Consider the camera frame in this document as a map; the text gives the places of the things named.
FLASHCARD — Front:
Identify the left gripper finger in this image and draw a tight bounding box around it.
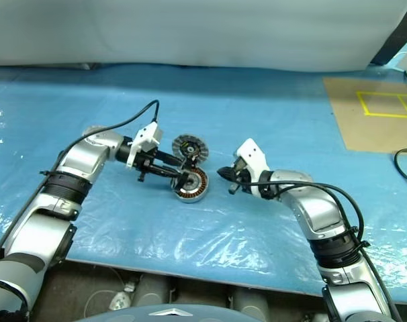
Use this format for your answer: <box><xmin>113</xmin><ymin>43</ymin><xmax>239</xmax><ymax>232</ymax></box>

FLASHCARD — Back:
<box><xmin>148</xmin><ymin>166</ymin><xmax>187</xmax><ymax>182</ymax></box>
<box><xmin>156</xmin><ymin>151</ymin><xmax>185</xmax><ymax>167</ymax></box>

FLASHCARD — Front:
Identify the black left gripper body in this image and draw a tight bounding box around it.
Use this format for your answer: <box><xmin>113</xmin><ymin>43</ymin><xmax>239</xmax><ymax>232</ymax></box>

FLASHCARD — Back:
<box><xmin>133</xmin><ymin>149</ymin><xmax>163</xmax><ymax>184</ymax></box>

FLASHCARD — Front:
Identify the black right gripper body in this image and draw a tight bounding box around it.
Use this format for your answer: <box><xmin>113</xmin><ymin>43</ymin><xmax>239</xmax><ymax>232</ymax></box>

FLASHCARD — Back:
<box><xmin>228</xmin><ymin>160</ymin><xmax>255</xmax><ymax>195</ymax></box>

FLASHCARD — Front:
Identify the silver finned motor rotor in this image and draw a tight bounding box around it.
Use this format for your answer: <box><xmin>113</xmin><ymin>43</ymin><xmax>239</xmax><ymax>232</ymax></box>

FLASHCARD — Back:
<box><xmin>171</xmin><ymin>133</ymin><xmax>210</xmax><ymax>166</ymax></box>

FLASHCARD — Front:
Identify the motor stator with copper coils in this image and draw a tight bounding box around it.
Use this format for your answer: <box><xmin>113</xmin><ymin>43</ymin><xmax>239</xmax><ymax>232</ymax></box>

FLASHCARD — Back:
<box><xmin>169</xmin><ymin>166</ymin><xmax>210</xmax><ymax>205</ymax></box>

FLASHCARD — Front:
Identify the grey rounded cylinder shape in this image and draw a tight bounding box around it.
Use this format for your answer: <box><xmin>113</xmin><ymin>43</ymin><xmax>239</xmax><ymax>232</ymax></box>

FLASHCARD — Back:
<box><xmin>232</xmin><ymin>286</ymin><xmax>270</xmax><ymax>315</ymax></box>
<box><xmin>132</xmin><ymin>274</ymin><xmax>173</xmax><ymax>306</ymax></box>

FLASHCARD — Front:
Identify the brown cardboard sheet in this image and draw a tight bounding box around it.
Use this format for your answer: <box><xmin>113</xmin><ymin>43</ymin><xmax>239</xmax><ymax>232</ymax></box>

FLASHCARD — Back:
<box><xmin>322</xmin><ymin>76</ymin><xmax>407</xmax><ymax>154</ymax></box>

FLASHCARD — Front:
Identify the white backdrop sheet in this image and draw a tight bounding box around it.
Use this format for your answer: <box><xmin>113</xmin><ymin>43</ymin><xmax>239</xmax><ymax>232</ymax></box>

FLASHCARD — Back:
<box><xmin>0</xmin><ymin>0</ymin><xmax>407</xmax><ymax>73</ymax></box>

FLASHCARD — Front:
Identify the yellow tape outline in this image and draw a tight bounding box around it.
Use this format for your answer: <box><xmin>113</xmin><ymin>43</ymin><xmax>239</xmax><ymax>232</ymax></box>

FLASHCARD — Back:
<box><xmin>356</xmin><ymin>91</ymin><xmax>407</xmax><ymax>119</ymax></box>

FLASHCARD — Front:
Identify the grey robot torso with emblem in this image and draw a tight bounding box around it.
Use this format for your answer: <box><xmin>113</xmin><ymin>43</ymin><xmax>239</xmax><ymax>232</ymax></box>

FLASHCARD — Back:
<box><xmin>89</xmin><ymin>303</ymin><xmax>244</xmax><ymax>322</ymax></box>

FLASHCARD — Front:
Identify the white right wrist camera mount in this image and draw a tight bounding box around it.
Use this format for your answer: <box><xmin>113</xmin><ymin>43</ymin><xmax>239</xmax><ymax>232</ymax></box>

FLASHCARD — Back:
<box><xmin>232</xmin><ymin>138</ymin><xmax>270</xmax><ymax>199</ymax></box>

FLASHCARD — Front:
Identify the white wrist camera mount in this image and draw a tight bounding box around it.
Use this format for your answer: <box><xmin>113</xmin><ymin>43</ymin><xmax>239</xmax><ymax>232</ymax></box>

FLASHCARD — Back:
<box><xmin>232</xmin><ymin>138</ymin><xmax>270</xmax><ymax>199</ymax></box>
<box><xmin>125</xmin><ymin>122</ymin><xmax>164</xmax><ymax>168</ymax></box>

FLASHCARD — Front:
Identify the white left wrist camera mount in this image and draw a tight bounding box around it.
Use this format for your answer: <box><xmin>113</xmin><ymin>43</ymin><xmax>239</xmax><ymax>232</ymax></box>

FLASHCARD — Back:
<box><xmin>125</xmin><ymin>122</ymin><xmax>164</xmax><ymax>168</ymax></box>

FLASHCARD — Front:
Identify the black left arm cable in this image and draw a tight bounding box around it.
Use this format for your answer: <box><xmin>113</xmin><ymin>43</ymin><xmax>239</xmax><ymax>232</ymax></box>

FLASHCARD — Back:
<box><xmin>0</xmin><ymin>99</ymin><xmax>160</xmax><ymax>266</ymax></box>

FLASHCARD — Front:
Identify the black looped cable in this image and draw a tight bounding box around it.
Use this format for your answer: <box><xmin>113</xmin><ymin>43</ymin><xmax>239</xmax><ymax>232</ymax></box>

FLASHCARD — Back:
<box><xmin>393</xmin><ymin>148</ymin><xmax>407</xmax><ymax>187</ymax></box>

